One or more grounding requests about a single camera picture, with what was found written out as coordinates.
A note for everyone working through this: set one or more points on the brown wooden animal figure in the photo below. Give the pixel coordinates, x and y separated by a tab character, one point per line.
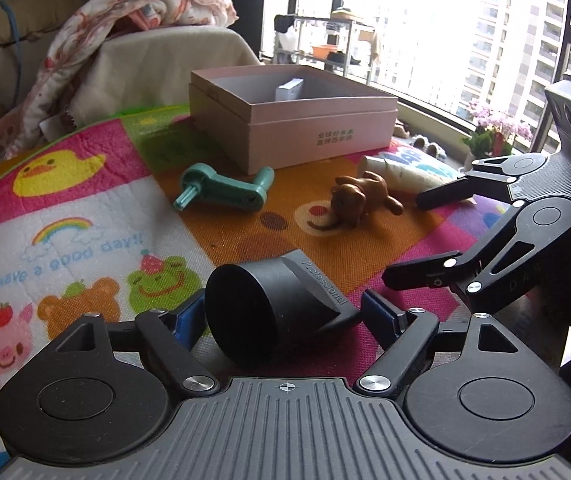
352	199

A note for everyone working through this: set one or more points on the small white box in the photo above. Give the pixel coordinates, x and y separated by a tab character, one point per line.
290	90

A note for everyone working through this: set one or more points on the potted pink flowers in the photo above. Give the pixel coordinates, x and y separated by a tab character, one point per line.
494	133

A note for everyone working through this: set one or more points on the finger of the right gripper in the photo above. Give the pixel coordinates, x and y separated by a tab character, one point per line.
445	192
417	273

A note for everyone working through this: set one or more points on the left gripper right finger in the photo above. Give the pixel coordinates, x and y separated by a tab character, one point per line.
385	322

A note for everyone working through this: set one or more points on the teal crank handle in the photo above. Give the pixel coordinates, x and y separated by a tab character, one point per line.
202	182

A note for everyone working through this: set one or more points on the cream lotion tube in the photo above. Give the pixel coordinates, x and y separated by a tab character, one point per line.
405	178

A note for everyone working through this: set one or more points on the colourful cartoon play mat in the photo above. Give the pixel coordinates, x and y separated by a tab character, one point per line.
88	224

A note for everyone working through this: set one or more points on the beige pillow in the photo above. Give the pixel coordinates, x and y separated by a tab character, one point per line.
33	18

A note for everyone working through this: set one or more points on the metal balcony rack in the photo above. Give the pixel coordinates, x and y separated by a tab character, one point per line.
339	44

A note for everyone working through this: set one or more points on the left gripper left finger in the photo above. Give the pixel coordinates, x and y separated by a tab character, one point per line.
190	320

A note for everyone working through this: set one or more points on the black hair dryer nozzle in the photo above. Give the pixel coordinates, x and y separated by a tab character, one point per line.
260	311

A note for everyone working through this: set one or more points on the pink cardboard box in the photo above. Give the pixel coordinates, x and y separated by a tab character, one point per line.
334	116

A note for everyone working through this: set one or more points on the floral pink white blanket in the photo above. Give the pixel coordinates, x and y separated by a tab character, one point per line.
80	37

